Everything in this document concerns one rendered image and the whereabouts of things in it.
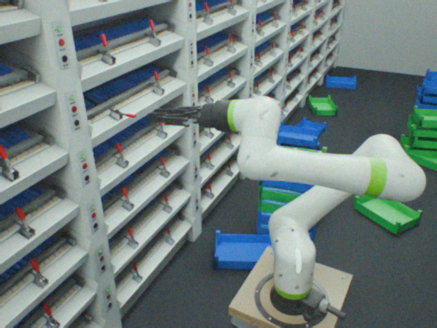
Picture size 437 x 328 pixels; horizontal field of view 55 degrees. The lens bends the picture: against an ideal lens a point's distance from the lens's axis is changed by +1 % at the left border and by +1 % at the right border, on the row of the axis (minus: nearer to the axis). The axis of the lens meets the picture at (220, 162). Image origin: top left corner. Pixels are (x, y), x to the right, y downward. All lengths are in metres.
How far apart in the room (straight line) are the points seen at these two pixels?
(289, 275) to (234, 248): 0.86
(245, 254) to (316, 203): 0.81
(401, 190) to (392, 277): 1.00
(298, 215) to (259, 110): 0.46
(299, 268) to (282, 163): 0.37
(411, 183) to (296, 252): 0.39
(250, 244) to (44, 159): 1.28
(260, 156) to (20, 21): 0.67
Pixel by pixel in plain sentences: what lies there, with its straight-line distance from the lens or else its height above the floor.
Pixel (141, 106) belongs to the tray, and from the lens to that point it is 1.57.
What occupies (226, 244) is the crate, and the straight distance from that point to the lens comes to 2.23.
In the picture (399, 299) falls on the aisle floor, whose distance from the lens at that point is 2.12.
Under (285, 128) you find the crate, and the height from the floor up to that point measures 0.11.
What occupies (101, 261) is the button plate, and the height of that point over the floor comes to 0.42.
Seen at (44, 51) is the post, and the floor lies 1.17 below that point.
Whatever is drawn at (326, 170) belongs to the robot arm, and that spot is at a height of 0.87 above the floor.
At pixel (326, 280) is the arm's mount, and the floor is 0.33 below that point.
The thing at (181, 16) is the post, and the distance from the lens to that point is 1.75.
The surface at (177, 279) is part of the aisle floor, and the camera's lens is 2.05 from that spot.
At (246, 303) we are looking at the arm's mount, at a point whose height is 0.32.
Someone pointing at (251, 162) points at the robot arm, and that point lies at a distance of 1.12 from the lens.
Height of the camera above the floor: 1.44
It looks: 29 degrees down
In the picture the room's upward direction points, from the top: straight up
